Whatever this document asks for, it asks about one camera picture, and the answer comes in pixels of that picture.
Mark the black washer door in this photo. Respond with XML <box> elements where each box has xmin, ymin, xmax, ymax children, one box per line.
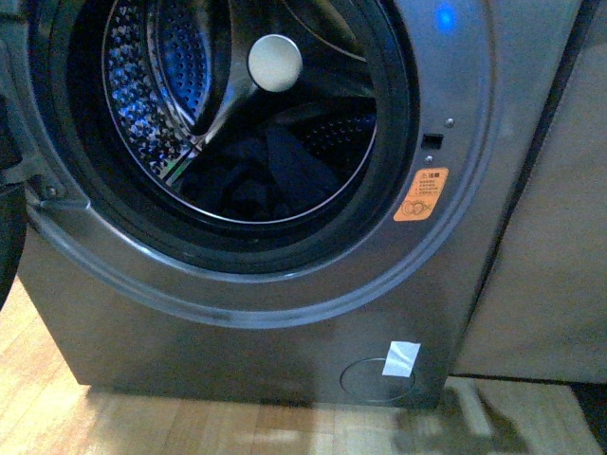
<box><xmin>1</xmin><ymin>96</ymin><xmax>27</xmax><ymax>307</ymax></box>

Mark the perforated steel washer drum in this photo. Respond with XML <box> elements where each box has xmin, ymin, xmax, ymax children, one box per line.
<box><xmin>101</xmin><ymin>0</ymin><xmax>379</xmax><ymax>225</ymax></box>

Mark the orange warning sticker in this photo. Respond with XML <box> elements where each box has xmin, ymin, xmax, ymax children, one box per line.
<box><xmin>393</xmin><ymin>168</ymin><xmax>450</xmax><ymax>222</ymax></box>

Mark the beige cabinet beside washer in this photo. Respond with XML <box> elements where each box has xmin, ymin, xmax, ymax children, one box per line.
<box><xmin>453</xmin><ymin>1</ymin><xmax>606</xmax><ymax>383</ymax></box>

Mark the grey front-load washing machine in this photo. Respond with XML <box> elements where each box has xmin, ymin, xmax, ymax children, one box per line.
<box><xmin>1</xmin><ymin>1</ymin><xmax>582</xmax><ymax>407</ymax></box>

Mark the white tape label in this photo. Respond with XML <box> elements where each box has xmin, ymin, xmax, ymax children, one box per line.
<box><xmin>382</xmin><ymin>341</ymin><xmax>421</xmax><ymax>378</ymax></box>

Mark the dark navy polo shirt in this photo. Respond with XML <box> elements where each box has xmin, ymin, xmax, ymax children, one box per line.
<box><xmin>181</xmin><ymin>126</ymin><xmax>342</xmax><ymax>223</ymax></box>

